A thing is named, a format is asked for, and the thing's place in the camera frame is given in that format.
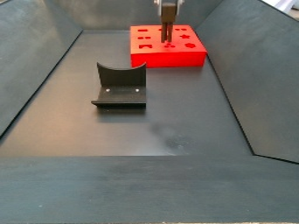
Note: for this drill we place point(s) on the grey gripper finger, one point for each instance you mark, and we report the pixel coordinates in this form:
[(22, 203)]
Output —
[(160, 6), (180, 4)]

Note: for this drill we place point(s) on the red shape sorting board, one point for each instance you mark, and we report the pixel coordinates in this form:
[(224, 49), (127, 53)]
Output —
[(184, 52)]

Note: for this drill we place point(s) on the dark curved holder stand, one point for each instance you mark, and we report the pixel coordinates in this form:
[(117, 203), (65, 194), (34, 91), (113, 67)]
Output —
[(122, 87)]

